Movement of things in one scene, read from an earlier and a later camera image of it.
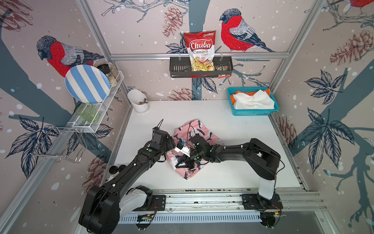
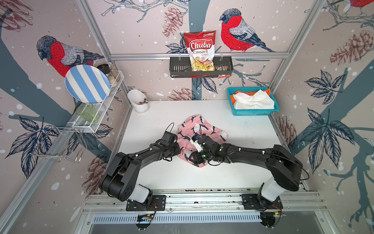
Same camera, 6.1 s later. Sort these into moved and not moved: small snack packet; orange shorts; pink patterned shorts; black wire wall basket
Moved: pink patterned shorts
Not moved: black wire wall basket; orange shorts; small snack packet
